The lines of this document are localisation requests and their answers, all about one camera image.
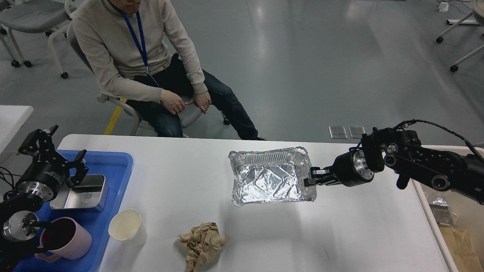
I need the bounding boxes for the grey chair top left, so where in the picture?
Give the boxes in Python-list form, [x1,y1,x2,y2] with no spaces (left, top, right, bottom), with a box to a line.
[0,0,77,79]

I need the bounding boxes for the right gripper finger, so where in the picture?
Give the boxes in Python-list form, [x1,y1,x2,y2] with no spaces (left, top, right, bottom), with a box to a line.
[304,166,341,187]

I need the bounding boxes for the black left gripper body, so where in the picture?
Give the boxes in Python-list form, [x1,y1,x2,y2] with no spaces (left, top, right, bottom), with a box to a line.
[16,155,70,202]

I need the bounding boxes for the black cables left edge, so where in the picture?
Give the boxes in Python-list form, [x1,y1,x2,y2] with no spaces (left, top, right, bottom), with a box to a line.
[0,166,17,197]

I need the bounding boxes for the seated person beige sweater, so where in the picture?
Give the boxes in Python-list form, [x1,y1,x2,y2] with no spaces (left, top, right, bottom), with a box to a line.
[71,0,264,141]

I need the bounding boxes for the right floor socket plate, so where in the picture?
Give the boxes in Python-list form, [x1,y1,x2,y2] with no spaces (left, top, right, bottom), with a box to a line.
[348,126,366,139]

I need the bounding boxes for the chair legs top right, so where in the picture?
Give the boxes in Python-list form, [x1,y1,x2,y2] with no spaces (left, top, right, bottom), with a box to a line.
[436,0,484,73]

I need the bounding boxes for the left floor socket plate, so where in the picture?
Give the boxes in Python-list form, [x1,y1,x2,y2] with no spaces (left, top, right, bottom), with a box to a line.
[329,125,348,139]

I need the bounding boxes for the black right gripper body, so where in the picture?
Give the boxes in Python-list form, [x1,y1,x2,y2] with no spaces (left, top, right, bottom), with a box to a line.
[332,150,375,187]

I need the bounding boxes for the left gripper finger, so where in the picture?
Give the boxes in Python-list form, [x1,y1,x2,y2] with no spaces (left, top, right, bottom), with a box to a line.
[65,149,89,188]
[18,125,59,162]

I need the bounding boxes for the grey office chair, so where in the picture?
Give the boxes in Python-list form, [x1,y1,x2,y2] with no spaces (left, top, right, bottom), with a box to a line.
[64,21,230,138]

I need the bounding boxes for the brown paper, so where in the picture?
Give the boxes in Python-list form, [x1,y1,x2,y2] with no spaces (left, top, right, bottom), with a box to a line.
[177,222,230,272]

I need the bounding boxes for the floor socket plate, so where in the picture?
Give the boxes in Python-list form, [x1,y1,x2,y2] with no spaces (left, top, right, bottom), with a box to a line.
[348,126,366,139]
[329,125,348,139]

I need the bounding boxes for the aluminium foil tray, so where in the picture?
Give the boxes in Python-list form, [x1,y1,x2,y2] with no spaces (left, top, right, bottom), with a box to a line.
[228,146,317,208]

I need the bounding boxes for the white side table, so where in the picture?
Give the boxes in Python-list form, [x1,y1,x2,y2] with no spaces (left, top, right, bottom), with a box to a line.
[0,105,33,152]

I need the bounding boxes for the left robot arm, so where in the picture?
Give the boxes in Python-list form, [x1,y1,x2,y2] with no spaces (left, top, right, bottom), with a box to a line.
[1,125,88,272]

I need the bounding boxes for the cream paper cup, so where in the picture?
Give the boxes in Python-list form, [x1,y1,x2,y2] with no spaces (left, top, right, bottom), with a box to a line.
[108,209,147,247]

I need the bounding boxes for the foil and paper trash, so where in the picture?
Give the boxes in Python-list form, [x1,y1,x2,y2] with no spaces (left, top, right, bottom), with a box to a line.
[425,191,483,272]

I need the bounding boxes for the square steel tin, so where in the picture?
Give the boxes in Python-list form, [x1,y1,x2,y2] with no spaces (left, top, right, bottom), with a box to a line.
[50,174,109,211]

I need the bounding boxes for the blue plastic tray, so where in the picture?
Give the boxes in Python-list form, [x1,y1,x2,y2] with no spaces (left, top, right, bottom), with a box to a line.
[14,150,133,272]

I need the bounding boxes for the pink mug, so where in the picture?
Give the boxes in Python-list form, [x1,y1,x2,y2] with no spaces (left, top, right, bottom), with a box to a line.
[34,217,92,263]

